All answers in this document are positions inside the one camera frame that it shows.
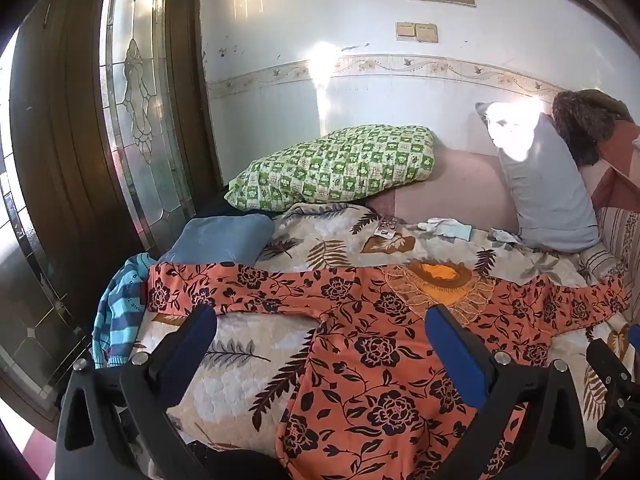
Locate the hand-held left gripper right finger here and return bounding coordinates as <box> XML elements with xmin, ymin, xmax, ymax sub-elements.
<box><xmin>425</xmin><ymin>304</ymin><xmax>601</xmax><ymax>480</ymax></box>

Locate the orange floral garment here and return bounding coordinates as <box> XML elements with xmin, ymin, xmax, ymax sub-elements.
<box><xmin>142</xmin><ymin>260</ymin><xmax>633</xmax><ymax>480</ymax></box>

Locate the striped pillow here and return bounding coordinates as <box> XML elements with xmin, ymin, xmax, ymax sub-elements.
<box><xmin>575</xmin><ymin>205</ymin><xmax>640</xmax><ymax>287</ymax></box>

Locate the dark wooden door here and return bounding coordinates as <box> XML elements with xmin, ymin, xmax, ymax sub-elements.
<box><xmin>9</xmin><ymin>0</ymin><xmax>223</xmax><ymax>266</ymax></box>

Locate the grey pillow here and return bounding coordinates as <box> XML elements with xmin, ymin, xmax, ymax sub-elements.
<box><xmin>475</xmin><ymin>101</ymin><xmax>601</xmax><ymax>252</ymax></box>

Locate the leaf-print quilted blanket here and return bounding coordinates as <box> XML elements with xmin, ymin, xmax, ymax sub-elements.
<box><xmin>125</xmin><ymin>202</ymin><xmax>640</xmax><ymax>480</ymax></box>

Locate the green checked pillow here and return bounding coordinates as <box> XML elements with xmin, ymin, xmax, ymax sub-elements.
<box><xmin>223</xmin><ymin>123</ymin><xmax>436</xmax><ymax>212</ymax></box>

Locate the dark cloth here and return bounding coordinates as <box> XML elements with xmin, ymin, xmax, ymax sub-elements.
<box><xmin>182</xmin><ymin>440</ymin><xmax>293</xmax><ymax>480</ymax></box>

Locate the white light-blue small cloth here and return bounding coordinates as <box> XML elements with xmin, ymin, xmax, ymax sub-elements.
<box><xmin>419</xmin><ymin>217</ymin><xmax>463</xmax><ymax>235</ymax></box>

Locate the leaded glass door panel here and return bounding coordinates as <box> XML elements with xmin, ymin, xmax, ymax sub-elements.
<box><xmin>102</xmin><ymin>0</ymin><xmax>183</xmax><ymax>257</ymax></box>

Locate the remote control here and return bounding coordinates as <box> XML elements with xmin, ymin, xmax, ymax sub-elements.
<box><xmin>375</xmin><ymin>214</ymin><xmax>401</xmax><ymax>239</ymax></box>

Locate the rust brown cloth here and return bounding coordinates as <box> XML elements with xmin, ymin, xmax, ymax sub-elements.
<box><xmin>590</xmin><ymin>120</ymin><xmax>640</xmax><ymax>212</ymax></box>

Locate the blue folded cloth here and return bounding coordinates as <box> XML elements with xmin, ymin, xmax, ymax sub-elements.
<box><xmin>159</xmin><ymin>214</ymin><xmax>276</xmax><ymax>266</ymax></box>

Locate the brown fuzzy blanket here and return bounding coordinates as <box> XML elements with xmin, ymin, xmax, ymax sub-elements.
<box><xmin>551</xmin><ymin>89</ymin><xmax>633</xmax><ymax>167</ymax></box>

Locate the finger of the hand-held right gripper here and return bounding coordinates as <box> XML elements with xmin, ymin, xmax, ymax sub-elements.
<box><xmin>585</xmin><ymin>325</ymin><xmax>640</xmax><ymax>397</ymax></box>

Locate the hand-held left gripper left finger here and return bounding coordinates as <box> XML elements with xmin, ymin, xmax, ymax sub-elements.
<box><xmin>55</xmin><ymin>303</ymin><xmax>218</xmax><ymax>480</ymax></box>

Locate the teal striped garment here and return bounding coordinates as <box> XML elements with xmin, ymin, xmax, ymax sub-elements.
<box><xmin>91</xmin><ymin>253</ymin><xmax>158</xmax><ymax>372</ymax></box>

